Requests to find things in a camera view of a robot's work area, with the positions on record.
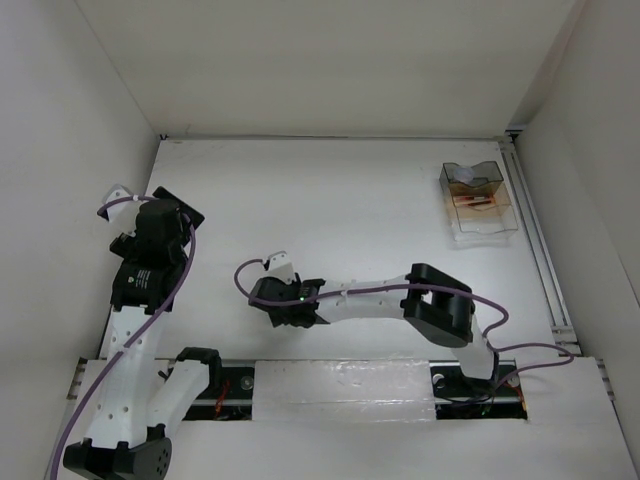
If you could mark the aluminium rail right side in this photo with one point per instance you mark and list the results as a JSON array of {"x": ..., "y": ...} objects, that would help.
[{"x": 561, "y": 325}]

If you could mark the red pen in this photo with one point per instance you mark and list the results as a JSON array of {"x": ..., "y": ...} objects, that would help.
[
  {"x": 477, "y": 205},
  {"x": 457, "y": 199}
]

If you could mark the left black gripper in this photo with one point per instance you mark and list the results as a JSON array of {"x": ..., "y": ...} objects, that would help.
[{"x": 127, "y": 244}]

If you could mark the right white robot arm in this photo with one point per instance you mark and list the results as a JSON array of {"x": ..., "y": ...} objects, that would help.
[{"x": 439, "y": 307}]

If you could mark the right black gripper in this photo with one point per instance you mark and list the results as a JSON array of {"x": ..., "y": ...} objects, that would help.
[{"x": 278, "y": 319}]

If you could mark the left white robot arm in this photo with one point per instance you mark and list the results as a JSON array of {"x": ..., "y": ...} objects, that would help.
[{"x": 122, "y": 428}]

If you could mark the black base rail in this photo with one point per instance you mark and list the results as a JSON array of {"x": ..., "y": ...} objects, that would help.
[{"x": 354, "y": 391}]

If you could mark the round clear pin box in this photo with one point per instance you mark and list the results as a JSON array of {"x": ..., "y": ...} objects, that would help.
[{"x": 463, "y": 174}]

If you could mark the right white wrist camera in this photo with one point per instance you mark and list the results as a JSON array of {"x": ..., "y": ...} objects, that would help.
[{"x": 278, "y": 265}]

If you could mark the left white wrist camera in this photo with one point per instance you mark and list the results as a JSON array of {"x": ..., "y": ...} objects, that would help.
[{"x": 119, "y": 208}]

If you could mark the tiered transparent organizer tray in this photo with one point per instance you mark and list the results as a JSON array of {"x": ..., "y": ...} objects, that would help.
[{"x": 470, "y": 228}]

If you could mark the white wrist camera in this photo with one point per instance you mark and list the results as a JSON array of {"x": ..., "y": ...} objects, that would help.
[
  {"x": 119, "y": 208},
  {"x": 278, "y": 265}
]

